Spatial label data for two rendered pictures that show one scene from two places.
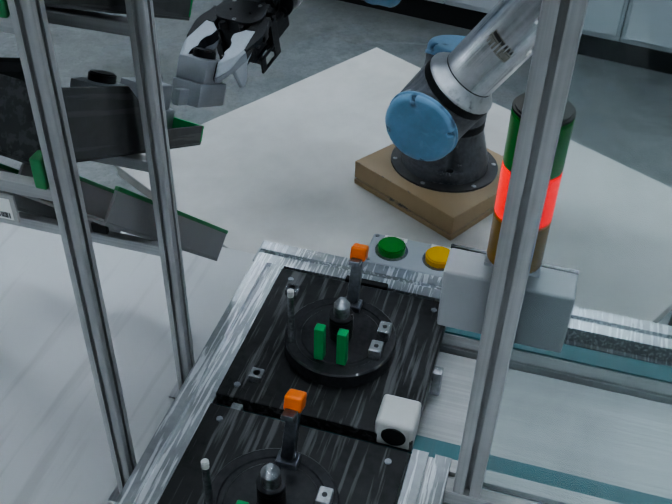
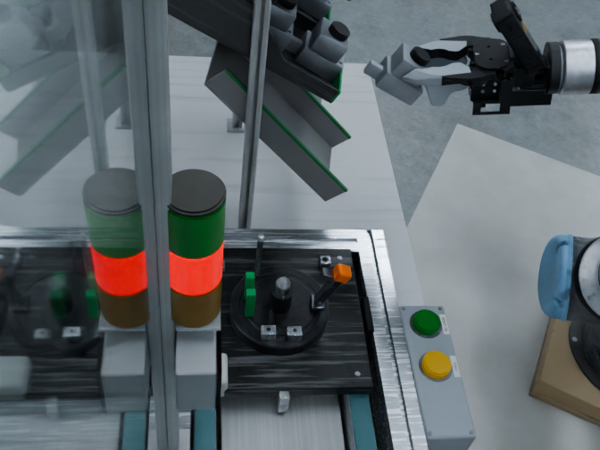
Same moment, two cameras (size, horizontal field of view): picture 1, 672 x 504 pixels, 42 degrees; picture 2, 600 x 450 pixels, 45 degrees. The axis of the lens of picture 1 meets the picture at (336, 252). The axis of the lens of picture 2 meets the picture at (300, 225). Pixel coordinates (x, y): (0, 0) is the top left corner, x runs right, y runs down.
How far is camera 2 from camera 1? 0.74 m
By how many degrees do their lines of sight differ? 45
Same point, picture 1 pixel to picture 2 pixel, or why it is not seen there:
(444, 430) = (245, 429)
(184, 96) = (374, 70)
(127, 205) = (231, 87)
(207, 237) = (319, 176)
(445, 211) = (545, 370)
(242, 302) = (301, 237)
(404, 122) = (548, 258)
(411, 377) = (264, 374)
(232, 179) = (493, 202)
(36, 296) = not seen: hidden behind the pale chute
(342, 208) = (512, 292)
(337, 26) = not seen: outside the picture
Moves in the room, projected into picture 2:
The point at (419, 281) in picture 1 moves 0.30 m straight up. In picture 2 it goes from (395, 356) to (453, 212)
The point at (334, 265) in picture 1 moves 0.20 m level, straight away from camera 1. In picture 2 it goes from (381, 287) to (494, 260)
